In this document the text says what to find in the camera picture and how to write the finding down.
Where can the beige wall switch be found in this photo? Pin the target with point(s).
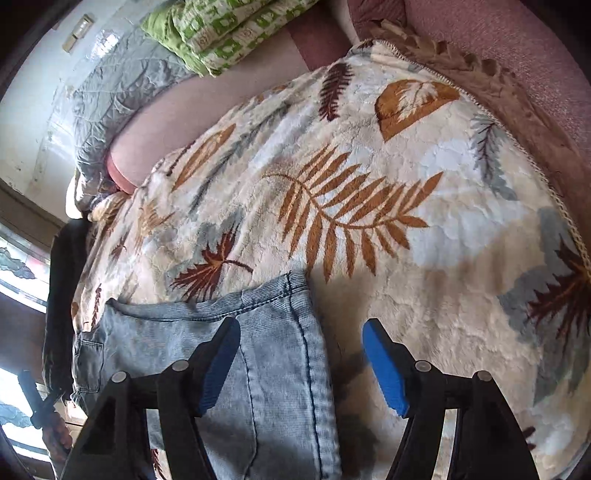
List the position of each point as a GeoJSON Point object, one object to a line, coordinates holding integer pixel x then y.
{"type": "Point", "coordinates": [85, 25]}
{"type": "Point", "coordinates": [70, 44]}

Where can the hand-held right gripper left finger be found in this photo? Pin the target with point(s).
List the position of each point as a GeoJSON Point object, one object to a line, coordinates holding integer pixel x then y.
{"type": "Point", "coordinates": [220, 369]}

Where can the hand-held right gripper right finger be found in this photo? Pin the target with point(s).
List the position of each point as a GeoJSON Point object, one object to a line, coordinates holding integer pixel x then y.
{"type": "Point", "coordinates": [383, 369]}

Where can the green patterned cloth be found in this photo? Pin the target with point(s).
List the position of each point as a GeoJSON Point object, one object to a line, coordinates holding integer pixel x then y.
{"type": "Point", "coordinates": [231, 27]}

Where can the grey quilted pillow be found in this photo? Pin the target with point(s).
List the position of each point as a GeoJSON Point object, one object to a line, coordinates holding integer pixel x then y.
{"type": "Point", "coordinates": [120, 92]}

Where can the leaf print fleece blanket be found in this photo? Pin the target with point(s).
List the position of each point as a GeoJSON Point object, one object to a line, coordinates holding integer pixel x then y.
{"type": "Point", "coordinates": [369, 277]}

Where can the black cloth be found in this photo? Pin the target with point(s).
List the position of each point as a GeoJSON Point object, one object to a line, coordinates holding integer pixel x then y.
{"type": "Point", "coordinates": [62, 286]}

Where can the pink sofa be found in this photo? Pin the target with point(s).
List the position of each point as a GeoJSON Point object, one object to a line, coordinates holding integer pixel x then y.
{"type": "Point", "coordinates": [508, 37]}

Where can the person's left hand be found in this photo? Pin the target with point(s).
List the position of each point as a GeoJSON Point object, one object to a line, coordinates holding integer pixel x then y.
{"type": "Point", "coordinates": [57, 441]}

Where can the blue denim pants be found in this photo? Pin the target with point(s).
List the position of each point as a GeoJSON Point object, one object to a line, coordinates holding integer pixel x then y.
{"type": "Point", "coordinates": [277, 369]}

